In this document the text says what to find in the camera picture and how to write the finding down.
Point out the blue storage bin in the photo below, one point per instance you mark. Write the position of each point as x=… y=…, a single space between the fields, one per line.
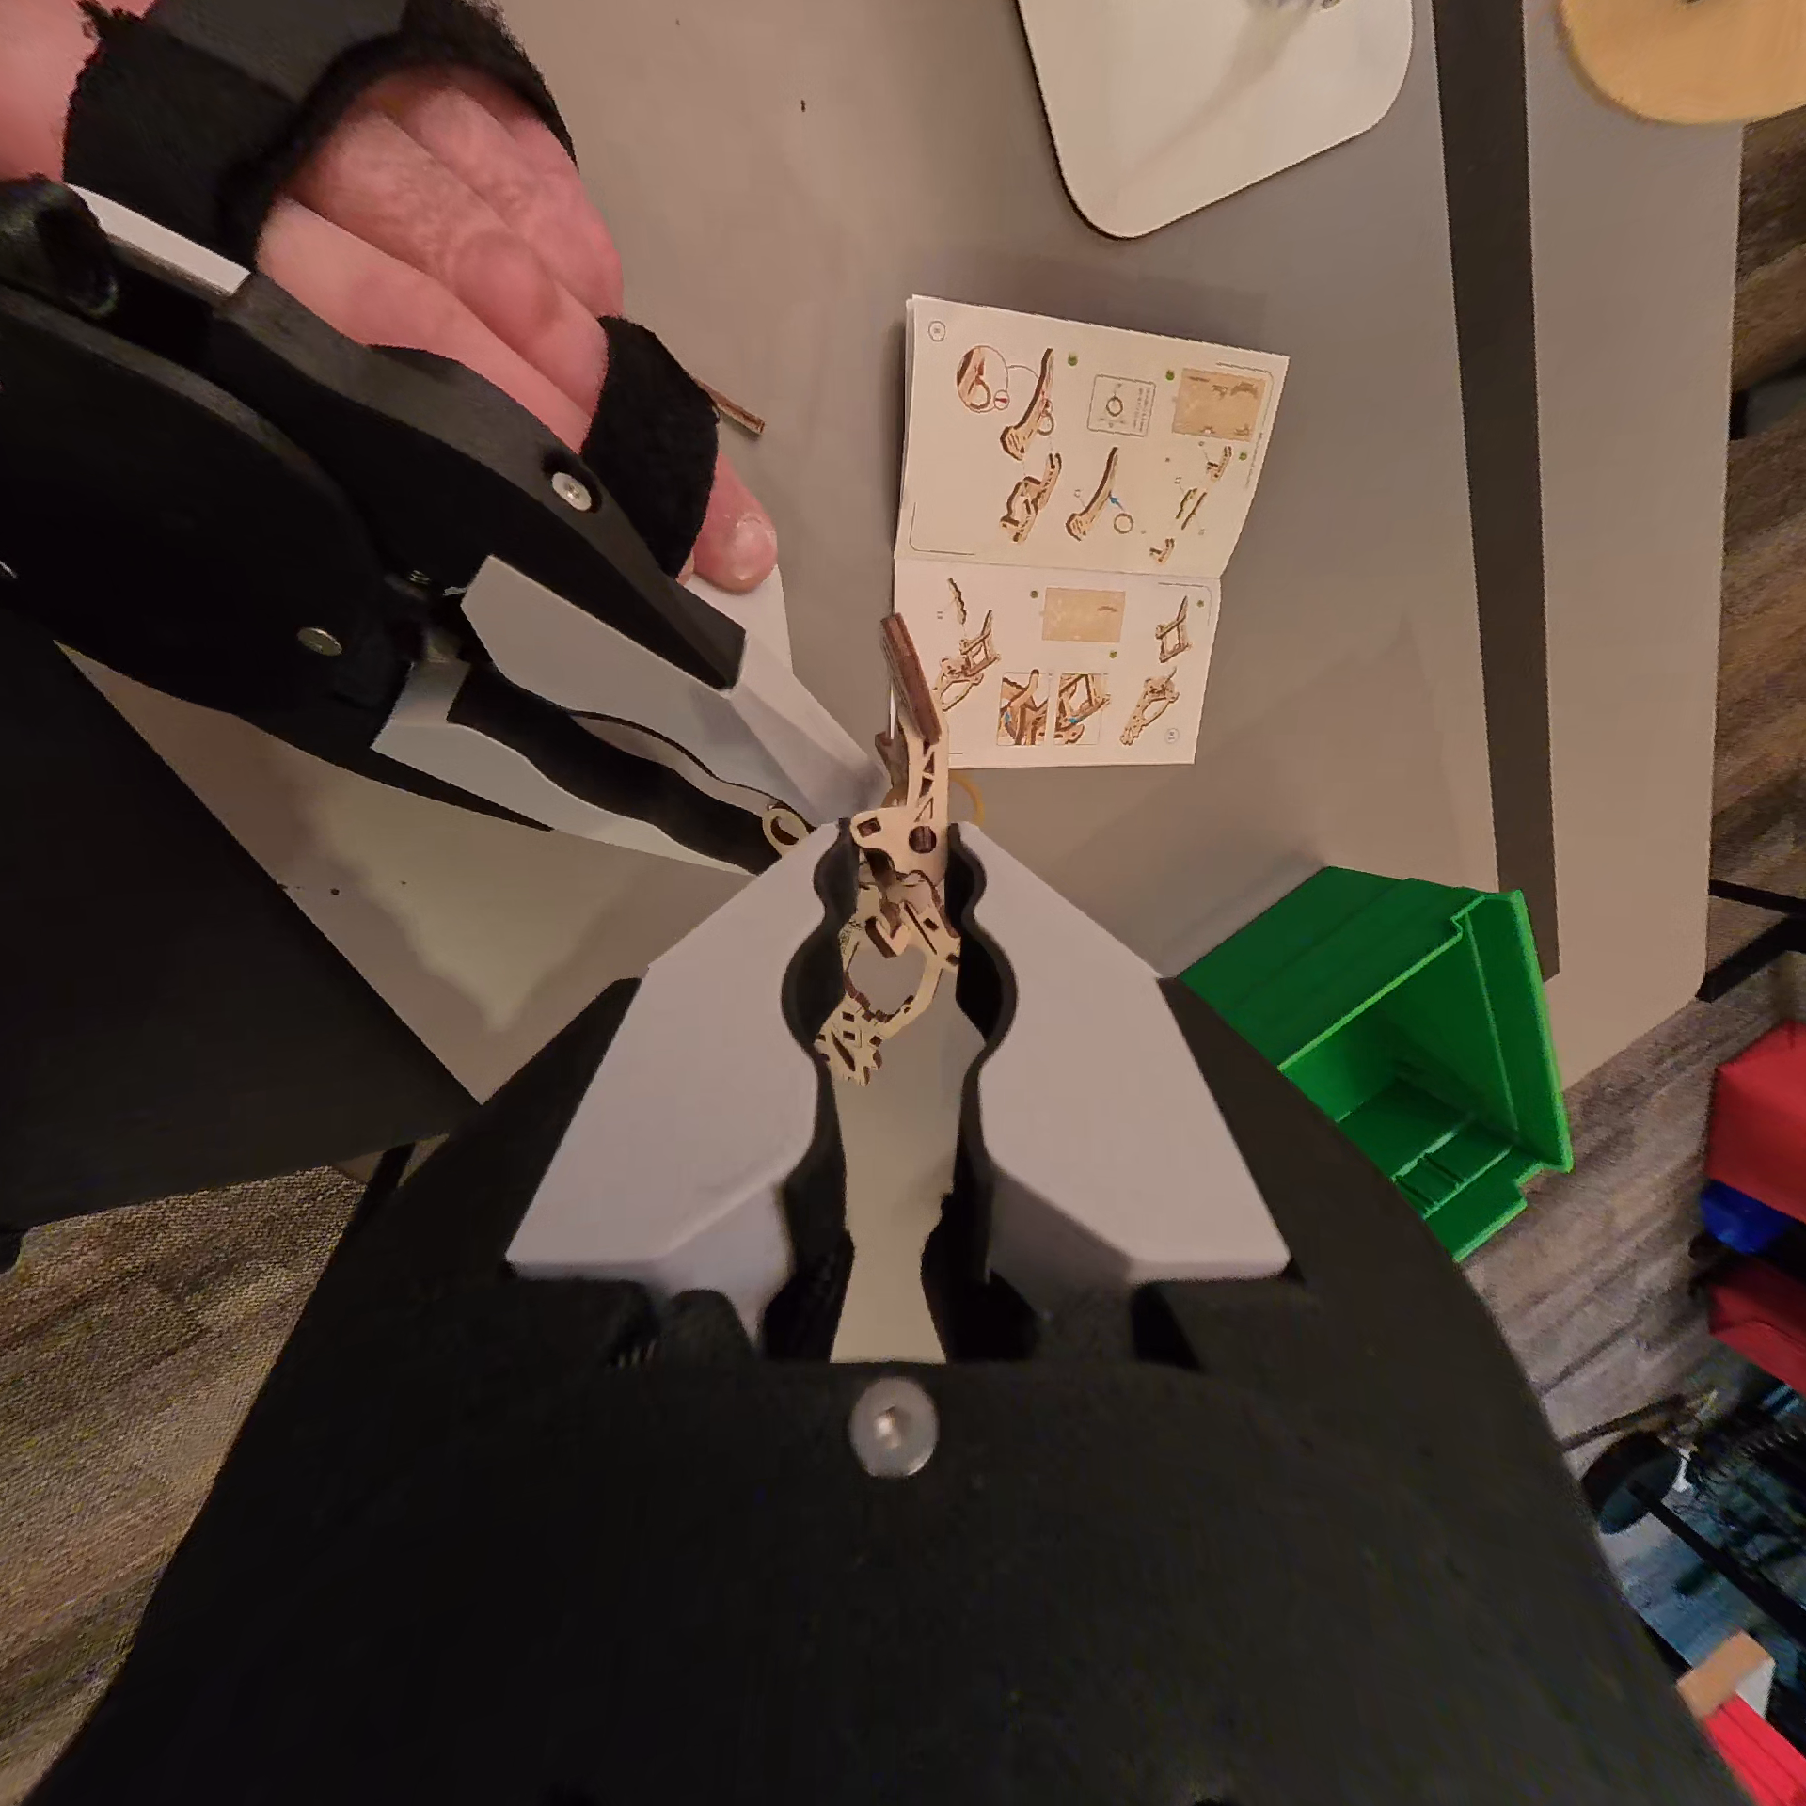
x=1734 y=1220

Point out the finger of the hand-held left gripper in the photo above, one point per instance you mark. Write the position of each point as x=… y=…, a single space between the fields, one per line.
x=436 y=719
x=663 y=699

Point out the printed instruction sheet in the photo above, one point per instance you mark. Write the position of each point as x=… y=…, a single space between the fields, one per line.
x=1074 y=564

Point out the person's left hand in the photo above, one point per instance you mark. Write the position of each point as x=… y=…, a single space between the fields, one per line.
x=453 y=240

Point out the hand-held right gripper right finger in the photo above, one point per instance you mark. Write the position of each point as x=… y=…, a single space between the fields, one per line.
x=1129 y=1130

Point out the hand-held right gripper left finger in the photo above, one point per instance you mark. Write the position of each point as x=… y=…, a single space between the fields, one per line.
x=636 y=1130

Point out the red storage bin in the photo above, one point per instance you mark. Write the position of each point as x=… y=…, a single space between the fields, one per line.
x=1764 y=1327
x=1764 y=1115

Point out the green plastic bin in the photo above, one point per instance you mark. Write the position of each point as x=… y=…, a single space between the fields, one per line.
x=1355 y=988

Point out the wooden model assembly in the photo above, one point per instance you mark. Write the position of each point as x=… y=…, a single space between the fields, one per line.
x=904 y=847

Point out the white desk lamp wooden head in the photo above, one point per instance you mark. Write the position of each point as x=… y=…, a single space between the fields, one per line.
x=1213 y=127

